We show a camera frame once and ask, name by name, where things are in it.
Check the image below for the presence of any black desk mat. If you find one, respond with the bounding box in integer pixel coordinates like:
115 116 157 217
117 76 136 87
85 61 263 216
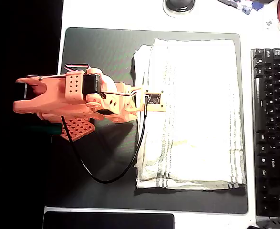
45 27 249 215

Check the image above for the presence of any black keyboard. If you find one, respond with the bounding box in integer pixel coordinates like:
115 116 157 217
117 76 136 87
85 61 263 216
250 47 280 218

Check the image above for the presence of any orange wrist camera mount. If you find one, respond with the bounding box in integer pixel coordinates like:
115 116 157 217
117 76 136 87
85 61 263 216
143 90 166 113

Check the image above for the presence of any orange perforated base plate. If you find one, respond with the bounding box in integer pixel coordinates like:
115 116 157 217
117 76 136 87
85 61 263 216
51 116 95 143

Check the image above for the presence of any dark blue cloth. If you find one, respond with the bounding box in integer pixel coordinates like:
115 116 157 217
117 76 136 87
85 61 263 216
251 0 274 11

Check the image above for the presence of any black tablet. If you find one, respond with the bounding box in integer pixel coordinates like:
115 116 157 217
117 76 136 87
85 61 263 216
42 211 175 229

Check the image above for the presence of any white striped towel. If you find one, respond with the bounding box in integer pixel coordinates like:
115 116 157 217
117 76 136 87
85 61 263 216
133 37 248 191

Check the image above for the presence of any black camera cable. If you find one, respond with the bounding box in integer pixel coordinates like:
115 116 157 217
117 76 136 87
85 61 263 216
60 94 148 185

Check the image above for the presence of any white purple packet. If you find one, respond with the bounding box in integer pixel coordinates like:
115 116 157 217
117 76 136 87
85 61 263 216
217 0 243 10

